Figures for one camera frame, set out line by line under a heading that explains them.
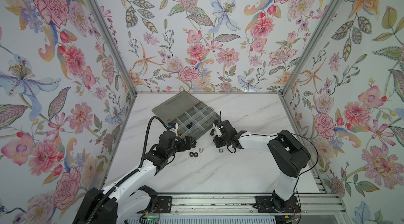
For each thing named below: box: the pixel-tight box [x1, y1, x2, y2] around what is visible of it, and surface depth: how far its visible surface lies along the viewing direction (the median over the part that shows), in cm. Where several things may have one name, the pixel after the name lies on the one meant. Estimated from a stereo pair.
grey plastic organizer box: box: [151, 90, 221, 139], surface depth 109 cm
